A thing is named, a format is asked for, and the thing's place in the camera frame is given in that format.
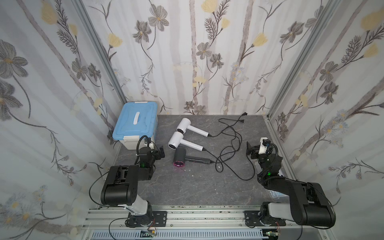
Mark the far white hair dryer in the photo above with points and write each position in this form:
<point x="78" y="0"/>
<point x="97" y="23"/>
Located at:
<point x="186" y="124"/>

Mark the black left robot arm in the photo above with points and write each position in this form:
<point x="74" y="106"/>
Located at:
<point x="120" y="188"/>

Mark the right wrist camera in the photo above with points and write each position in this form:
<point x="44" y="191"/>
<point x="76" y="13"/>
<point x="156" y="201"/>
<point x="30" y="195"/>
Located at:
<point x="265" y="143"/>

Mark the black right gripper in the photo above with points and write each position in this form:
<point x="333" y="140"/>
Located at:
<point x="250" y="151"/>

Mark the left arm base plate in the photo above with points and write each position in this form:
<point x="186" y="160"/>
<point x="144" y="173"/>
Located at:
<point x="156" y="218"/>

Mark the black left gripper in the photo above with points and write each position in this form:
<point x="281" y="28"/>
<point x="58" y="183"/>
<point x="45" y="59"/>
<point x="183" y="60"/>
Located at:
<point x="159" y="152"/>

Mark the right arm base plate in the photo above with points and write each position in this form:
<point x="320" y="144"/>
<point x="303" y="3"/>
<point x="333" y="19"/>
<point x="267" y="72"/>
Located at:
<point x="253" y="219"/>

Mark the dark grey pink hair dryer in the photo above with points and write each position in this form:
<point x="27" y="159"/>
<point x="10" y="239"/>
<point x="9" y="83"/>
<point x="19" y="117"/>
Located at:
<point x="180" y="158"/>

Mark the white hair dryer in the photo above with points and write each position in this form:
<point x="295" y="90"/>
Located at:
<point x="186" y="124"/>
<point x="178" y="139"/>

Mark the white vented cable duct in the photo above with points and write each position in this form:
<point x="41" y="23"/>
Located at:
<point x="180" y="234"/>

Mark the blue lid storage box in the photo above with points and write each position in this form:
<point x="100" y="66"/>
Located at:
<point x="136" y="120"/>

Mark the blue face mask pack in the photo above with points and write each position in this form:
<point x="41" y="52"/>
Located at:
<point x="277" y="195"/>

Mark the aluminium rail frame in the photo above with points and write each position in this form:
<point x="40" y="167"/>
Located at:
<point x="200" y="217"/>

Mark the near white hair dryer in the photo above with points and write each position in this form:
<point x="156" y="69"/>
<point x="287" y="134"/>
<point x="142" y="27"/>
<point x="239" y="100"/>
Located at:
<point x="178" y="139"/>

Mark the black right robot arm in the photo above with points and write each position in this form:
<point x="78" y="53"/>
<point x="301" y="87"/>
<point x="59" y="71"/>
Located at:
<point x="308" y="204"/>

